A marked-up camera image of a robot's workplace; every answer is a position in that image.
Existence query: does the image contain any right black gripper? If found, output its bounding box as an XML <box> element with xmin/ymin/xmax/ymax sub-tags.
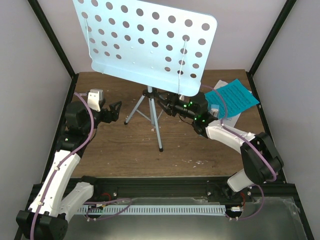
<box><xmin>154</xmin><ymin>91</ymin><xmax>197</xmax><ymax>121</ymax></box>

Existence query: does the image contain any light blue music stand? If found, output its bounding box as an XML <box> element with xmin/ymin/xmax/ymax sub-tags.
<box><xmin>71</xmin><ymin>0</ymin><xmax>218</xmax><ymax>153</ymax></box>

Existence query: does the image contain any white sheet music page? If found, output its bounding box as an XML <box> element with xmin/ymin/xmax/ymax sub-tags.
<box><xmin>209</xmin><ymin>79</ymin><xmax>243</xmax><ymax>127</ymax></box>

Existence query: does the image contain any blue sheet music page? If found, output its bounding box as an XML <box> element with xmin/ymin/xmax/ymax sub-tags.
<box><xmin>204</xmin><ymin>79</ymin><xmax>260</xmax><ymax>119</ymax></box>

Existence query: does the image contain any blue metronome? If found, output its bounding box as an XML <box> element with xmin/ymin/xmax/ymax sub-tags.
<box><xmin>200</xmin><ymin>104</ymin><xmax>220</xmax><ymax>138</ymax></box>

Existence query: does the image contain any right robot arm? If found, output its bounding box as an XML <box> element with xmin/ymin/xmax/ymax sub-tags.
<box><xmin>155</xmin><ymin>92</ymin><xmax>284</xmax><ymax>202</ymax></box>

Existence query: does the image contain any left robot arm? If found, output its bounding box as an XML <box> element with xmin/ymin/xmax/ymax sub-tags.
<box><xmin>16</xmin><ymin>100</ymin><xmax>122</xmax><ymax>240</ymax></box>

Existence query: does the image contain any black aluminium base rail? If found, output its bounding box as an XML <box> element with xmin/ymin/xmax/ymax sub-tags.
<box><xmin>32</xmin><ymin>176</ymin><xmax>296</xmax><ymax>203</ymax></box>

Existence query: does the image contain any left black frame post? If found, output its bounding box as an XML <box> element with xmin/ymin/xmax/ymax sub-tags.
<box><xmin>27</xmin><ymin>0</ymin><xmax>77</xmax><ymax>79</ymax></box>

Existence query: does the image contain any black frame post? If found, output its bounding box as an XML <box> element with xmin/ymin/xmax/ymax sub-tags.
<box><xmin>248</xmin><ymin>0</ymin><xmax>297</xmax><ymax>75</ymax></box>
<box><xmin>27</xmin><ymin>0</ymin><xmax>77</xmax><ymax>79</ymax></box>

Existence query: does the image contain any light blue slotted cable duct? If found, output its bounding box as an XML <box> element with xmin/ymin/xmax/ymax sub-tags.
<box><xmin>76</xmin><ymin>205</ymin><xmax>226</xmax><ymax>216</ymax></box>

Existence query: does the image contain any right black frame post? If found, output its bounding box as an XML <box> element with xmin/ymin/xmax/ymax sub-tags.
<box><xmin>248</xmin><ymin>0</ymin><xmax>297</xmax><ymax>75</ymax></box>

